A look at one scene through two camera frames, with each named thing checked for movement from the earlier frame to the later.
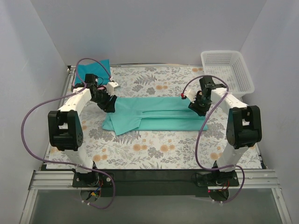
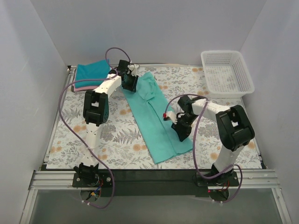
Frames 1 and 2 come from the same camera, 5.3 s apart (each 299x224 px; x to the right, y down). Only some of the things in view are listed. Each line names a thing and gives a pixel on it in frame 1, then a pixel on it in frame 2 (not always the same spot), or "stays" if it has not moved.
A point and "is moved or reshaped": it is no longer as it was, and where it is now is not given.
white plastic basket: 229,67 stays
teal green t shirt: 135,114 is moved or reshaped
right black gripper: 197,107 -> 181,126
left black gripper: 109,104 -> 130,82
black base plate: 152,183 stays
